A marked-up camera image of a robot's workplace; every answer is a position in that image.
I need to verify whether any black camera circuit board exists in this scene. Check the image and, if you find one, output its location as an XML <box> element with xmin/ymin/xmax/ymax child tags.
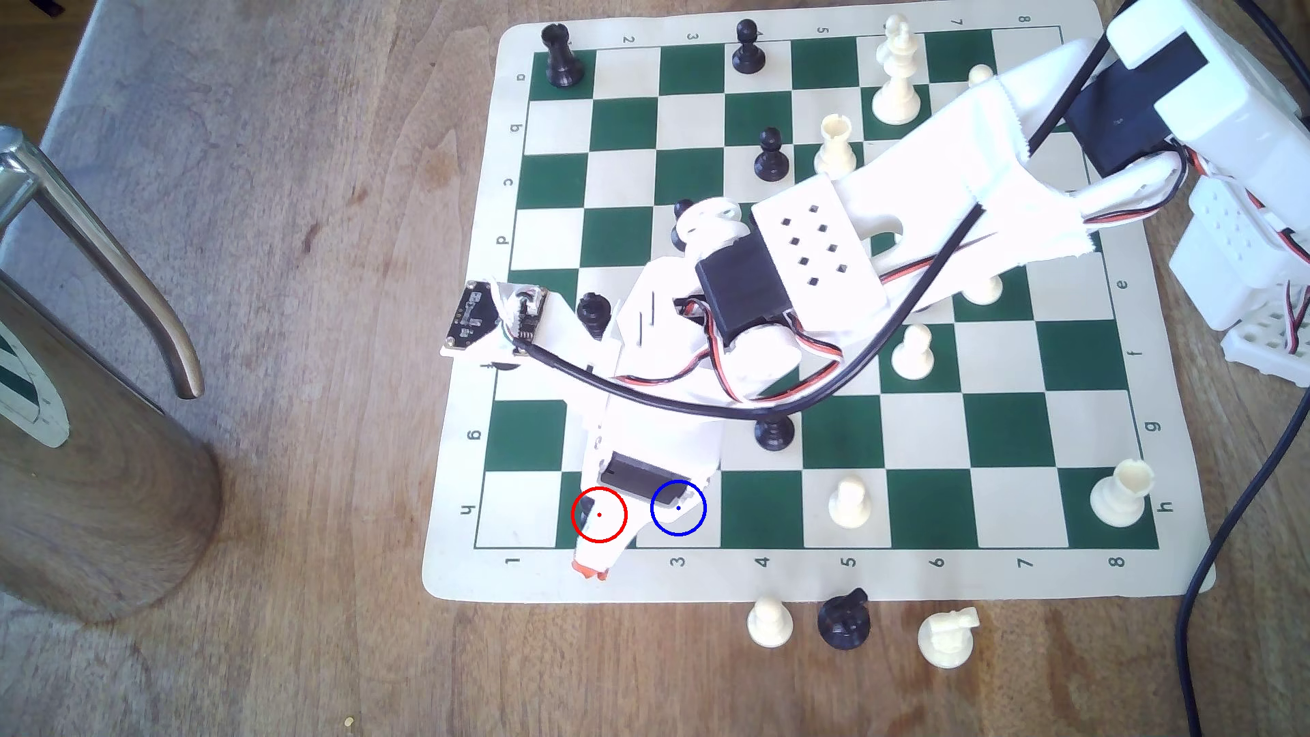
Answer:
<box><xmin>440</xmin><ymin>278</ymin><xmax>554</xmax><ymax>360</ymax></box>

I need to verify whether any white king chess piece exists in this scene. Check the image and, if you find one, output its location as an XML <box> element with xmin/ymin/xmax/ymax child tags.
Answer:
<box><xmin>870</xmin><ymin>12</ymin><xmax>925</xmax><ymax>127</ymax></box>

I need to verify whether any white rook chess piece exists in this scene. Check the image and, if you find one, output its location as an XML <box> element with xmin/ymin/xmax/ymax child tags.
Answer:
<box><xmin>815</xmin><ymin>113</ymin><xmax>859</xmax><ymax>177</ymax></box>
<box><xmin>1089</xmin><ymin>459</ymin><xmax>1156</xmax><ymax>530</ymax></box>

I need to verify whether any black rook top left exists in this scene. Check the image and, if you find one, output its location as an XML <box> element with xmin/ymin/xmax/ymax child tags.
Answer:
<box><xmin>540</xmin><ymin>23</ymin><xmax>587</xmax><ymax>89</ymax></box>

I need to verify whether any stainless steel pitcher with handle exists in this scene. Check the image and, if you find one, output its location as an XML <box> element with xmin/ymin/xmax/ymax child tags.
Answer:
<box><xmin>0</xmin><ymin>123</ymin><xmax>224</xmax><ymax>626</ymax></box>

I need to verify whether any white knight chess piece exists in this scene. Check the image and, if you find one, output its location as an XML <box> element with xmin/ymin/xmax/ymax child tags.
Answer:
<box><xmin>917</xmin><ymin>606</ymin><xmax>982</xmax><ymax>671</ymax></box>

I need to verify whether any white fabric tape wrap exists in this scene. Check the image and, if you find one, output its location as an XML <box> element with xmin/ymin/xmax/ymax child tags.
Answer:
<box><xmin>962</xmin><ymin>76</ymin><xmax>1101</xmax><ymax>268</ymax></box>

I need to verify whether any red black white servo wire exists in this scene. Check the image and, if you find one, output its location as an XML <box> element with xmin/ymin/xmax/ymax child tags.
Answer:
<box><xmin>870</xmin><ymin>143</ymin><xmax>1204</xmax><ymax>288</ymax></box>
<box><xmin>614</xmin><ymin>297</ymin><xmax>845</xmax><ymax>411</ymax></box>

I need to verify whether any white gripper body, black motor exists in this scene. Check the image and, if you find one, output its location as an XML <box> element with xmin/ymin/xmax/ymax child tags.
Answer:
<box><xmin>571</xmin><ymin>256</ymin><xmax>802</xmax><ymax>505</ymax></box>

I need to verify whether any green and white chess mat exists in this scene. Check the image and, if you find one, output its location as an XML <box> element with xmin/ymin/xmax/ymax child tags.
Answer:
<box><xmin>422</xmin><ymin>0</ymin><xmax>1219</xmax><ymax>605</ymax></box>

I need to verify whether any black knight chess piece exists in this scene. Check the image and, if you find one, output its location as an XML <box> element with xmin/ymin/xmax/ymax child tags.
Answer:
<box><xmin>817</xmin><ymin>588</ymin><xmax>873</xmax><ymax>652</ymax></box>

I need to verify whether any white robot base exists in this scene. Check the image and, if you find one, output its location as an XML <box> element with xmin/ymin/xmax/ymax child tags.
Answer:
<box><xmin>1167</xmin><ymin>174</ymin><xmax>1310</xmax><ymax>390</ymax></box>

